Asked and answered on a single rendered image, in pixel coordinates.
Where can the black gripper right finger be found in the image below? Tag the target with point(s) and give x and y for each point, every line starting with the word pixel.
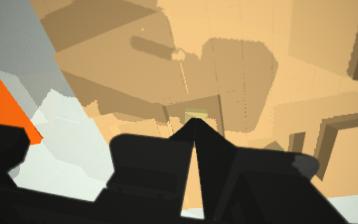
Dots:
pixel 220 163

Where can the pale yellow block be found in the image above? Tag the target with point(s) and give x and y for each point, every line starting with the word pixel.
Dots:
pixel 277 147
pixel 195 113

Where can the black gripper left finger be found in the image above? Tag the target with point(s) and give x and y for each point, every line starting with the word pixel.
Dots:
pixel 172 154

